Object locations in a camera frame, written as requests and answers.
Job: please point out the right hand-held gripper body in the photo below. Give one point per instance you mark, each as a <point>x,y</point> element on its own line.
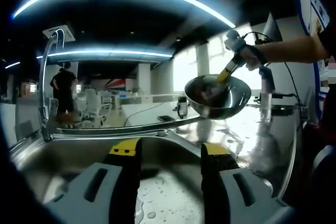
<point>235,42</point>

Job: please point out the striped wall mural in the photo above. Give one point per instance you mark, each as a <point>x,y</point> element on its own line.
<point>116,84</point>

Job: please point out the stainless steel sink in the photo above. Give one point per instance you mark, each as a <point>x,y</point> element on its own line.
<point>162,155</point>

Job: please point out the short ceiling light strip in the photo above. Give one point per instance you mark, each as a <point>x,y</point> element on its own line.
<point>105,52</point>

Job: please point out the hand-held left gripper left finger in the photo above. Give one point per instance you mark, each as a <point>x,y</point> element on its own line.
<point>105,190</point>

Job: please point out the person's dark clothing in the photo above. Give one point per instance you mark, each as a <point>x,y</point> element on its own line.
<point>325,119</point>

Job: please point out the black smartphone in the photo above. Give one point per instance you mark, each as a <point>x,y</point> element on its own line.
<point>166,118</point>

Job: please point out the chrome sink faucet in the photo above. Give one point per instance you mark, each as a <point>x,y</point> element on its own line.
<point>43,90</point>

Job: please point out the clear bottle with dark top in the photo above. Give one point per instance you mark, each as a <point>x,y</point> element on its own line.
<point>266,98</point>

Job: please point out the blue and white wall poster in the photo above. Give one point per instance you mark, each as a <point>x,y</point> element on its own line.
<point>313,1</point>

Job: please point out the black wristband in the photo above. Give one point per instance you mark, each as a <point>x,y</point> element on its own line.
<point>260,54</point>

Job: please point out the stainless steel bowl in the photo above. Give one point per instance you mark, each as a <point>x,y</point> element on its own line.
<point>223,108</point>

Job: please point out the ceiling air conditioner unit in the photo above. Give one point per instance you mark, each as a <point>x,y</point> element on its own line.
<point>59,33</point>

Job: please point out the clear water bottle black lid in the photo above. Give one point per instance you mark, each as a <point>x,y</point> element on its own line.
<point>182,107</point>

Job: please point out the person's right hand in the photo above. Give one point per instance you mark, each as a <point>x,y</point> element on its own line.
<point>249,58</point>

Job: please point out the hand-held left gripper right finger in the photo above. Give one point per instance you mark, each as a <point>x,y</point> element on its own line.
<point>231,190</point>

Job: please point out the white office chair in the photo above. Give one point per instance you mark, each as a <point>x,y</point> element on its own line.
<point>93,106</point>

